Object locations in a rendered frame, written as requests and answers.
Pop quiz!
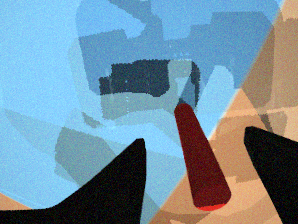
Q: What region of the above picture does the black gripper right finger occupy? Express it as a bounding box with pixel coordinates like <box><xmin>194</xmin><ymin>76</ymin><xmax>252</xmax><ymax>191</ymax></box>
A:
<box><xmin>243</xmin><ymin>127</ymin><xmax>298</xmax><ymax>224</ymax></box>

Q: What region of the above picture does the dark red peg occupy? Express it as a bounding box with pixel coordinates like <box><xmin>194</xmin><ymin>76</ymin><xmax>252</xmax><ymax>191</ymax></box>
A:
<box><xmin>174</xmin><ymin>103</ymin><xmax>231</xmax><ymax>212</ymax></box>

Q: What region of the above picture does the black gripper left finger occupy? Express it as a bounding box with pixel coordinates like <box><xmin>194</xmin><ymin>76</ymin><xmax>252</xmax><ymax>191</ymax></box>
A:
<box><xmin>0</xmin><ymin>139</ymin><xmax>146</xmax><ymax>224</ymax></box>

